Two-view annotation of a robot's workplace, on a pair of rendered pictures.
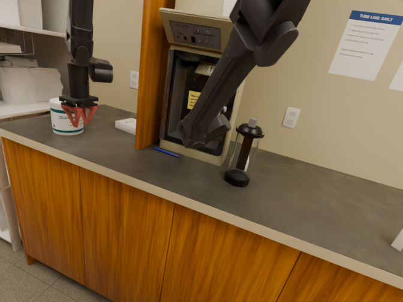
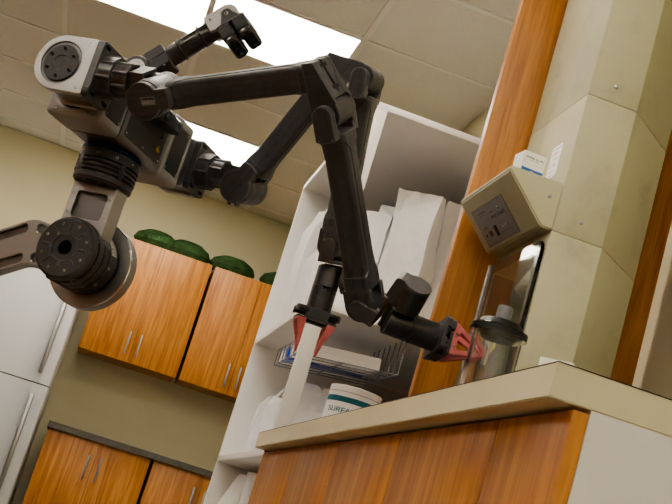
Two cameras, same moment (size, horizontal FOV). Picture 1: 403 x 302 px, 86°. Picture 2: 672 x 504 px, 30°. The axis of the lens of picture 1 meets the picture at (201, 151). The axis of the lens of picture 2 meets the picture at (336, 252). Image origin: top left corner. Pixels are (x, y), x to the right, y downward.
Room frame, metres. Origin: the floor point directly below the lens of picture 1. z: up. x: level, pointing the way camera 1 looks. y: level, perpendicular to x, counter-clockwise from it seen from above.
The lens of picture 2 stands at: (-0.43, -2.10, 0.67)
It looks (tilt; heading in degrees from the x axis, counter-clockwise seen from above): 13 degrees up; 66
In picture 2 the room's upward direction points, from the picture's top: 17 degrees clockwise
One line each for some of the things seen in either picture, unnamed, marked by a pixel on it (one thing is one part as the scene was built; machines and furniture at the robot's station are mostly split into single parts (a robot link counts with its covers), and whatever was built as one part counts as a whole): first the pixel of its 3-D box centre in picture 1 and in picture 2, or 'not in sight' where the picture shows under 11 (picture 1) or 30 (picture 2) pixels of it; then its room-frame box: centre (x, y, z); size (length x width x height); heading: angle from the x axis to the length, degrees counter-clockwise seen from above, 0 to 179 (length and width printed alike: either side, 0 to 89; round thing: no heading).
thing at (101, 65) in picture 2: not in sight; (116, 78); (0.06, 0.28, 1.45); 0.09 x 0.08 x 0.12; 44
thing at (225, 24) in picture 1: (204, 33); (503, 213); (0.87, 0.07, 1.46); 0.32 x 0.12 x 0.10; 75
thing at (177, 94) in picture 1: (197, 105); (492, 343); (0.92, 0.06, 1.19); 0.30 x 0.01 x 0.40; 75
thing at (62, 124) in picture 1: (67, 115); (348, 419); (0.96, 0.66, 1.02); 0.13 x 0.13 x 0.15
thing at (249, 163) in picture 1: (243, 154); (484, 384); (0.79, -0.17, 1.06); 0.11 x 0.11 x 0.21
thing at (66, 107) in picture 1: (78, 112); (306, 332); (0.68, 0.43, 1.14); 0.07 x 0.07 x 0.09; 75
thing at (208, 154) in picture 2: not in sight; (211, 172); (0.41, 0.63, 1.45); 0.09 x 0.08 x 0.12; 44
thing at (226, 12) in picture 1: (231, 10); (527, 169); (0.85, -0.01, 1.54); 0.05 x 0.05 x 0.06; 80
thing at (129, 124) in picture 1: (134, 126); not in sight; (1.14, 0.40, 0.96); 0.16 x 0.12 x 0.04; 66
